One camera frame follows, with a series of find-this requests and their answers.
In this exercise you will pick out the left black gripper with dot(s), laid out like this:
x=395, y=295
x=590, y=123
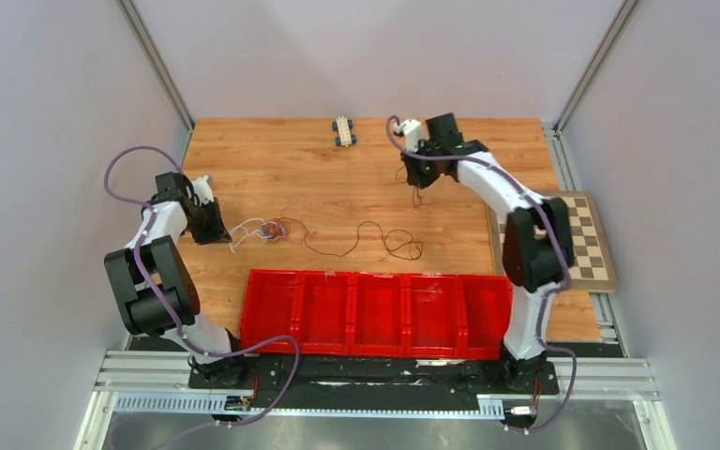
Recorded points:
x=217, y=233

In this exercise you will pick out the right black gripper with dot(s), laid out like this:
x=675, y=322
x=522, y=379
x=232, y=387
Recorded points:
x=417, y=178

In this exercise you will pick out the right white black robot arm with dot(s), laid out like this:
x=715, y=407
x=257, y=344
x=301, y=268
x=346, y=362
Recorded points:
x=538, y=248

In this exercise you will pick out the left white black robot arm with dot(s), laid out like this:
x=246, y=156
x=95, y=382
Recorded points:
x=153, y=289

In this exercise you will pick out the white blue toy car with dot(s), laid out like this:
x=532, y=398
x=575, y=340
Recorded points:
x=343, y=126

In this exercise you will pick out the red bin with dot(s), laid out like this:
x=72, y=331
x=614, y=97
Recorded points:
x=488, y=301
x=434, y=316
x=324, y=309
x=378, y=320
x=269, y=306

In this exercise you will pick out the red bin middle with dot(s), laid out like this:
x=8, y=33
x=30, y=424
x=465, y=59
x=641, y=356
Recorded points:
x=378, y=320

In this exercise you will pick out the red bin rightmost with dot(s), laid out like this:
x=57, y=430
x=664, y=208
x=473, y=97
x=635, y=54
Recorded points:
x=488, y=301

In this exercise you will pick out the wooden chessboard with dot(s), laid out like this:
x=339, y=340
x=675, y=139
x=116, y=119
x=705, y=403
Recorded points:
x=593, y=270

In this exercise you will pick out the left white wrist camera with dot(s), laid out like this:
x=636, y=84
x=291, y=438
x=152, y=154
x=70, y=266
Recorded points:
x=203, y=189

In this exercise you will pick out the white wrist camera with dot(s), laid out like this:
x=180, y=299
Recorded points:
x=203, y=189
x=412, y=131

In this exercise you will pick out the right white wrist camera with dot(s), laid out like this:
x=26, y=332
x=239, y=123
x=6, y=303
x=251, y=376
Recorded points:
x=412, y=131

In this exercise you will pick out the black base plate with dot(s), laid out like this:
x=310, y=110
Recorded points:
x=374, y=384

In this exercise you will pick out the aluminium frame rail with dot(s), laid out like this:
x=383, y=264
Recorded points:
x=597, y=377

